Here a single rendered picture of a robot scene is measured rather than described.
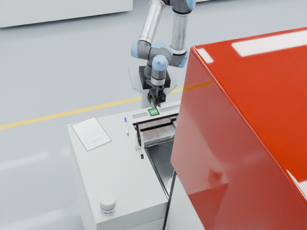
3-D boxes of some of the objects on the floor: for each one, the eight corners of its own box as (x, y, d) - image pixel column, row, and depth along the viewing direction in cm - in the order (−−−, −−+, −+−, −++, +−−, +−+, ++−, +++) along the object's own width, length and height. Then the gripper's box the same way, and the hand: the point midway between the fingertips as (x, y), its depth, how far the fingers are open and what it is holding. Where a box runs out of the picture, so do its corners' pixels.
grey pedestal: (116, 124, 333) (116, 51, 274) (163, 120, 341) (172, 49, 282) (124, 170, 298) (125, 97, 240) (175, 164, 306) (189, 92, 248)
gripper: (153, 89, 189) (150, 117, 205) (169, 86, 192) (165, 114, 207) (147, 79, 195) (145, 107, 210) (163, 76, 197) (159, 104, 213)
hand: (153, 106), depth 210 cm, fingers closed
